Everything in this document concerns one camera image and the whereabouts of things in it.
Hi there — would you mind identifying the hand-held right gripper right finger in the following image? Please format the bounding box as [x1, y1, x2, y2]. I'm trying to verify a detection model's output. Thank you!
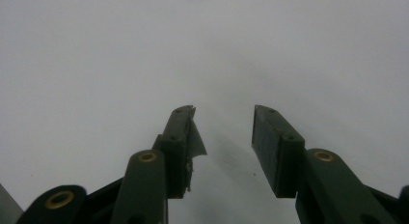
[251, 104, 399, 224]

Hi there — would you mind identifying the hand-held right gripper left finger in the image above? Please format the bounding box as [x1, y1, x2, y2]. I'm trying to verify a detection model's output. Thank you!
[109, 104, 208, 224]

